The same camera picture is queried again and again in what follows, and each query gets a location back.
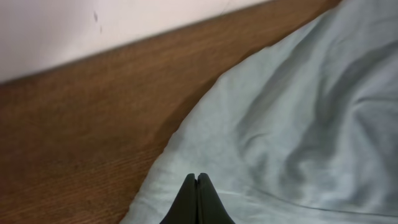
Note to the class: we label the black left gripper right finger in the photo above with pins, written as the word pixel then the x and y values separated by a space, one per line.
pixel 210 207

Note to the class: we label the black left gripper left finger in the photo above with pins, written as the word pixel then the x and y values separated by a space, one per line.
pixel 184 207

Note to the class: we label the light teal t-shirt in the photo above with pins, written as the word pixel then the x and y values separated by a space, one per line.
pixel 304 131

